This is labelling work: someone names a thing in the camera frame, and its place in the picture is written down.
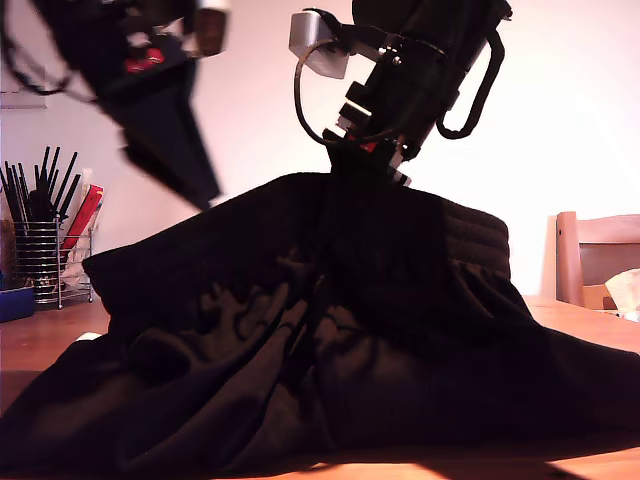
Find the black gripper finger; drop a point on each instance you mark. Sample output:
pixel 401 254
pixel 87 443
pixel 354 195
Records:
pixel 150 145
pixel 185 135

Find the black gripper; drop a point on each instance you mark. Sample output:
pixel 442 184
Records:
pixel 405 95

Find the black shorts with white hem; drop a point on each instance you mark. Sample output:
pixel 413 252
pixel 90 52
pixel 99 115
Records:
pixel 350 325

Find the white paper sleeve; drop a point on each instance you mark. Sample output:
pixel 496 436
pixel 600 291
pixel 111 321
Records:
pixel 88 179

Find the red paper packet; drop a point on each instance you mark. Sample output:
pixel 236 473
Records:
pixel 87 210

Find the black chopstick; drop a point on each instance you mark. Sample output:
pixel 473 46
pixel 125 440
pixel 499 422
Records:
pixel 12 191
pixel 44 164
pixel 52 166
pixel 71 196
pixel 65 181

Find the blue box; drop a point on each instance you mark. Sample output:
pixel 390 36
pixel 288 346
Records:
pixel 15 306

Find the wooden chair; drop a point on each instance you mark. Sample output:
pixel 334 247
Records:
pixel 567 260

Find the tan cardboard box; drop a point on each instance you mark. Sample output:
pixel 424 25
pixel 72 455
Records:
pixel 592 297

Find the white tissue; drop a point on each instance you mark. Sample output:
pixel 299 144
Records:
pixel 625 290

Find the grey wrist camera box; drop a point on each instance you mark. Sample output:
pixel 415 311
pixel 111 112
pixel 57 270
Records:
pixel 210 27
pixel 312 35

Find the white light switch plate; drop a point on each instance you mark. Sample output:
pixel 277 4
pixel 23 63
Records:
pixel 25 102

